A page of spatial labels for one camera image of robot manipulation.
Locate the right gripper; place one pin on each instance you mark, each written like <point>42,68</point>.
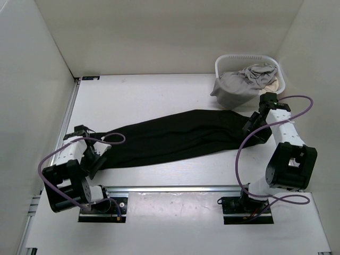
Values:
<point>249,125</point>

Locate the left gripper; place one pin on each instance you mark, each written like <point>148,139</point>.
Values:
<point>91,168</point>

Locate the black trousers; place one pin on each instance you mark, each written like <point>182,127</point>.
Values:
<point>174,137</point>

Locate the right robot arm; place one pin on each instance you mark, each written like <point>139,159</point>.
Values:
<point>292,163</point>

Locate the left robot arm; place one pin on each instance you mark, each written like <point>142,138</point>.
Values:
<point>74,165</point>

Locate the beige garment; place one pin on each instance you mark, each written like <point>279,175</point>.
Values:
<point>271,87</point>

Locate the grey garment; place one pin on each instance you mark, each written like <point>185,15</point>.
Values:
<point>233,89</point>

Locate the white laundry basket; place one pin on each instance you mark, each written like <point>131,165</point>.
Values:
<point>237,62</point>

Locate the black label sticker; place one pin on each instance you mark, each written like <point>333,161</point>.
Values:
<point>90,78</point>

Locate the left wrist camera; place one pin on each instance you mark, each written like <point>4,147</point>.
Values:
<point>100,147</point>

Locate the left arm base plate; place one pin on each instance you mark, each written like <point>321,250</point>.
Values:
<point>105,212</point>

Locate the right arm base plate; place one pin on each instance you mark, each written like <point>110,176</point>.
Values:
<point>245,211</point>

